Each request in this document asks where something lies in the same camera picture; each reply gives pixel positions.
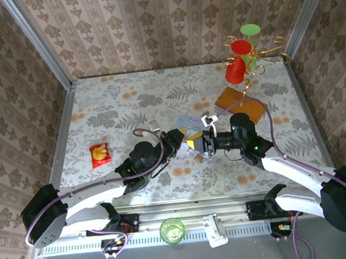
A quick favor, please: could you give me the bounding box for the brass padlock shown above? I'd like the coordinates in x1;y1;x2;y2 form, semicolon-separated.
186;146;204;164

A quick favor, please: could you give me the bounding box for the red snack packet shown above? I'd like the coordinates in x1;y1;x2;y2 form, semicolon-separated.
87;143;113;170

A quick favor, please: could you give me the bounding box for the green plastic cup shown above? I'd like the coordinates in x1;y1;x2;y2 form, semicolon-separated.
158;216;187;246

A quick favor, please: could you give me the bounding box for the perforated metal strip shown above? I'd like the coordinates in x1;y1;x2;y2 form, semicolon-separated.
39;221;275;257

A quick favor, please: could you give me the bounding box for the black electronics box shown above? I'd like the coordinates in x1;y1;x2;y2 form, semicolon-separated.
269;220;294;239
99;236;128;256

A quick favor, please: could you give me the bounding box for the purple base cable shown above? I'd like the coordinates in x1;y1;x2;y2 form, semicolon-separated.
275;210;317;259
87;225;131;259

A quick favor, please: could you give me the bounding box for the green wine glass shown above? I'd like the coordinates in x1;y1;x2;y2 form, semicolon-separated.
239;23;265;71

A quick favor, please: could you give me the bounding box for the aluminium table side rail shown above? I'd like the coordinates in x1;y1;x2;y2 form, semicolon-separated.
38;80;85;186
285;56;339;173

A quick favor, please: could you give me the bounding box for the pastel cartoon box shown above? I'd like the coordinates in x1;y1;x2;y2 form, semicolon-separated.
173;110;207;136

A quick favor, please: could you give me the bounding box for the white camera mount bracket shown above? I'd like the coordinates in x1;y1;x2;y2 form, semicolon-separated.
201;212;229;249

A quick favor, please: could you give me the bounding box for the wooden rack base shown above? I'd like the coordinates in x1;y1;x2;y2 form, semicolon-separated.
213;83;270;129

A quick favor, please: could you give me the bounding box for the red wine glass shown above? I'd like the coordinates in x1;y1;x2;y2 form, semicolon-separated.
221;38;256;85

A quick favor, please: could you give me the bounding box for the aluminium frame post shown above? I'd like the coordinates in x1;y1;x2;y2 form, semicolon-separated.
0;0;74;96
279;0;344;60

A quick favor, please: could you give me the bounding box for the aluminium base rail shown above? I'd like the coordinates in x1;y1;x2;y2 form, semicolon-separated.
31;186;323;243

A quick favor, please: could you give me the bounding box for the gold wire glass rack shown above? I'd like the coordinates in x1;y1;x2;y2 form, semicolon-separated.
218;29;295;108

